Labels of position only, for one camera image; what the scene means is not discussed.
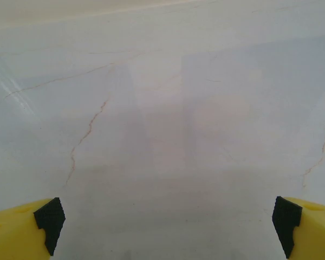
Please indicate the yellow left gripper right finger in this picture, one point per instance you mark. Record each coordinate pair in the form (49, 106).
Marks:
(314, 233)

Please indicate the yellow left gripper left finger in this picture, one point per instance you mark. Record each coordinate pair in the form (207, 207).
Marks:
(13, 233)

